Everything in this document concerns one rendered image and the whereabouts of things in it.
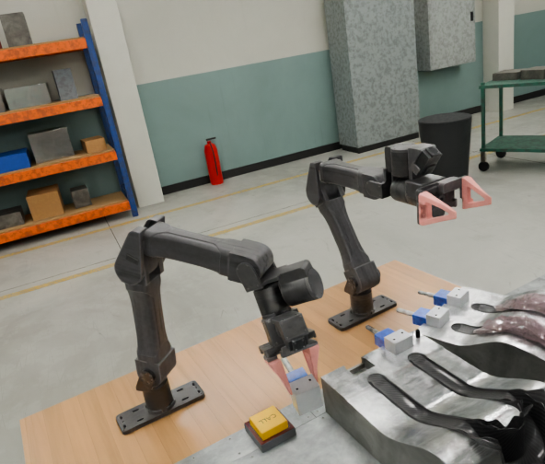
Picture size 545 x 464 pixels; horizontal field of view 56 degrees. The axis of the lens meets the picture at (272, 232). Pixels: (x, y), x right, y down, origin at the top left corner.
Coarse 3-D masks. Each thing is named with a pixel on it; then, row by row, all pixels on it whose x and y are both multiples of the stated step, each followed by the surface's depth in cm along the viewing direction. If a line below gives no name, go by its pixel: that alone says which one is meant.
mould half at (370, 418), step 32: (384, 352) 112; (416, 352) 110; (448, 352) 109; (352, 384) 103; (416, 384) 101; (480, 384) 98; (512, 384) 92; (544, 384) 89; (352, 416) 100; (384, 416) 94; (480, 416) 85; (512, 416) 83; (384, 448) 92; (416, 448) 82; (448, 448) 79; (480, 448) 78
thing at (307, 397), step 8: (288, 368) 103; (288, 376) 100; (296, 376) 100; (304, 376) 99; (312, 376) 97; (296, 384) 96; (304, 384) 96; (312, 384) 95; (296, 392) 94; (304, 392) 94; (312, 392) 95; (320, 392) 96; (296, 400) 94; (304, 400) 95; (312, 400) 96; (320, 400) 96; (296, 408) 96; (304, 408) 96; (312, 408) 96
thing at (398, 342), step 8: (368, 328) 121; (376, 336) 116; (384, 336) 115; (392, 336) 112; (400, 336) 111; (408, 336) 111; (376, 344) 117; (384, 344) 114; (392, 344) 110; (400, 344) 110; (408, 344) 111; (392, 352) 111; (400, 352) 111
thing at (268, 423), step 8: (272, 408) 108; (256, 416) 107; (264, 416) 106; (272, 416) 106; (280, 416) 106; (256, 424) 104; (264, 424) 104; (272, 424) 104; (280, 424) 104; (264, 432) 102; (272, 432) 103
